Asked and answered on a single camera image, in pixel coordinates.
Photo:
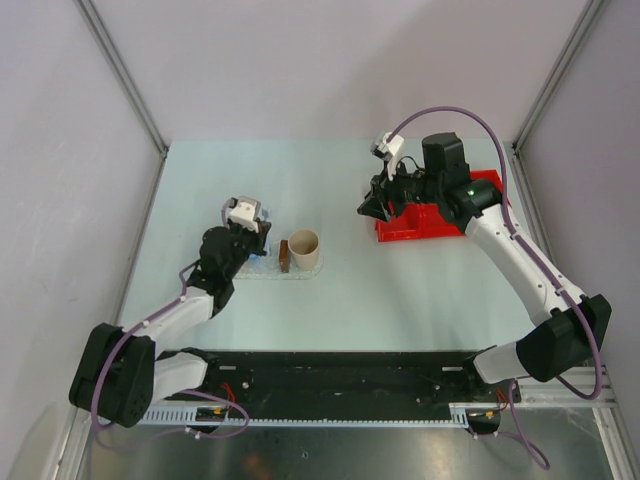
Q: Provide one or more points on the beige cup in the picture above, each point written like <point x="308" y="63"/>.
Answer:
<point x="304" y="246"/>

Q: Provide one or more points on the white toothbrush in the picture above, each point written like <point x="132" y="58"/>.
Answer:
<point x="267" y="217"/>

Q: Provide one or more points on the white slotted cable duct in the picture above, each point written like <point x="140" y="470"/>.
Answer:
<point x="449" y="415"/>

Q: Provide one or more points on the aluminium frame post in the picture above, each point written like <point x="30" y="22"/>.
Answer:
<point x="579" y="34"/>
<point x="106" y="44"/>

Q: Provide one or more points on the clear oval glass tray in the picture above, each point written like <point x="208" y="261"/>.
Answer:
<point x="294" y="273"/>

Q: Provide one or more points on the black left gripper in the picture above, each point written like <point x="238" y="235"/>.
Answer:
<point x="258" y="238"/>

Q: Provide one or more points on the clear acrylic toothbrush stand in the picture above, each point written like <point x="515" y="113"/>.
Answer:
<point x="276" y="264"/>

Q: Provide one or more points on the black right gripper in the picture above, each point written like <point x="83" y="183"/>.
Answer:
<point x="375" y="206"/>

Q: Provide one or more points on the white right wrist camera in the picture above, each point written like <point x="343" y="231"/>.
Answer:
<point x="389" y="148"/>

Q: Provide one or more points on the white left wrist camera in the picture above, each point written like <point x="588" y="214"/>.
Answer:
<point x="243" y="211"/>

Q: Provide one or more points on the red plastic organizer bin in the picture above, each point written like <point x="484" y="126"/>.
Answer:
<point x="430" y="225"/>

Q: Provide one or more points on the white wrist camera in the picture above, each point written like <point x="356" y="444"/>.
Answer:
<point x="389" y="148"/>
<point x="243" y="211"/>

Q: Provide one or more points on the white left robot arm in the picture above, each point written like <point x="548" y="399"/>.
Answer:
<point x="121" y="373"/>

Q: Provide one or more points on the left aluminium frame post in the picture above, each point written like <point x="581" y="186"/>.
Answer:
<point x="106" y="44"/>

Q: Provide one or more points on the right aluminium frame post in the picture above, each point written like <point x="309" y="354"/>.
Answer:
<point x="579" y="34"/>

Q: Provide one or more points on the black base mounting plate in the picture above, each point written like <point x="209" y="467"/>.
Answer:
<point x="290" y="382"/>

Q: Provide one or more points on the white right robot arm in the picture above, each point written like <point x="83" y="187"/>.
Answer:
<point x="569" y="326"/>

